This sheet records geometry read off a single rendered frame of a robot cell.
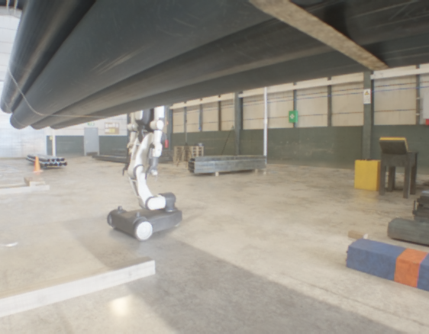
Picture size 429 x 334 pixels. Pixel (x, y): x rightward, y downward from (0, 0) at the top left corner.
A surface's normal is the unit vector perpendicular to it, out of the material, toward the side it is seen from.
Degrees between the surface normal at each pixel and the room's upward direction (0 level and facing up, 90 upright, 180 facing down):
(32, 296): 90
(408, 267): 90
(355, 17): 146
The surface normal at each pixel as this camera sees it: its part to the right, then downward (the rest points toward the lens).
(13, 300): 0.66, 0.06
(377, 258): -0.77, 0.05
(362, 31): -0.24, 0.96
